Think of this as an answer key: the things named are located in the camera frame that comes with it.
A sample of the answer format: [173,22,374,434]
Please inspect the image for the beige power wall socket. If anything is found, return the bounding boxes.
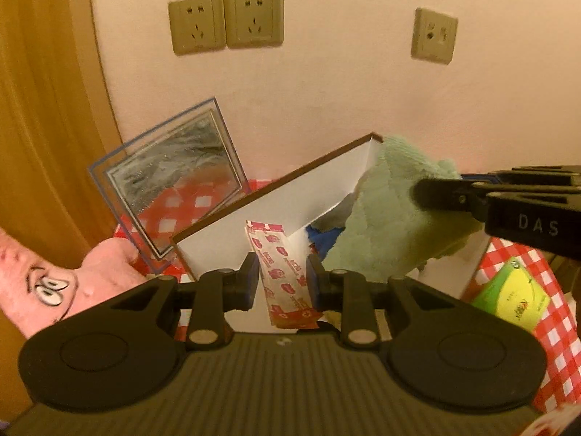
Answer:
[167,0,227,57]
[224,0,286,50]

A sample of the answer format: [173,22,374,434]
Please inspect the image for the red white striped packet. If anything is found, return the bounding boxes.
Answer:
[245,219,322,330]

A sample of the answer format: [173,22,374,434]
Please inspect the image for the red white printed card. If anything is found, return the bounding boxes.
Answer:
[522,405,581,436]

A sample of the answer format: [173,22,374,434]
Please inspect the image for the clear acrylic picture frame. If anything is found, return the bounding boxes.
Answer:
[88,96,250,274]

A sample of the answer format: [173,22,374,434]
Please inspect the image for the pink starfish plush toy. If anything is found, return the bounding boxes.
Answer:
[0,227,191,342]

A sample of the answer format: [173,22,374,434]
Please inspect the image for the green plush toy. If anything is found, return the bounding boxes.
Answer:
[313,135,484,283]

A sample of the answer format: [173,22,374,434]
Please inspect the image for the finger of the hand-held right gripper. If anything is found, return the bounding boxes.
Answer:
[414,177,490,224]
[460,165,581,192]

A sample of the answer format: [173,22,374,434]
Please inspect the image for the brown cardboard box white inside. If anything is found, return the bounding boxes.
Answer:
[171,132,494,333]

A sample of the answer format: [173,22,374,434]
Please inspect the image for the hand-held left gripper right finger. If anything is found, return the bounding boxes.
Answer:
[306,254,472,350]

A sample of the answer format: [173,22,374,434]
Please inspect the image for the green yellow packet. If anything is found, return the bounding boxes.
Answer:
[469,257,556,334]

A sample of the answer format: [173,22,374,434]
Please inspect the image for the red white checkered tablecloth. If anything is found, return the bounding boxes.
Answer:
[113,176,581,413]

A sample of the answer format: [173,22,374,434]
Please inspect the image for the beige data wall socket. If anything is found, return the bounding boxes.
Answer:
[410,7,459,65]

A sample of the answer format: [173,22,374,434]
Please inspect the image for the blue cloth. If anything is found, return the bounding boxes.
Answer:
[305,224,344,256]

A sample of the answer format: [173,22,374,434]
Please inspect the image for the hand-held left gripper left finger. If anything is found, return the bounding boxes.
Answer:
[106,251,261,351]

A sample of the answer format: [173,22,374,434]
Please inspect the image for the wooden door panel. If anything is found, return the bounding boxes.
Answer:
[0,0,124,266]

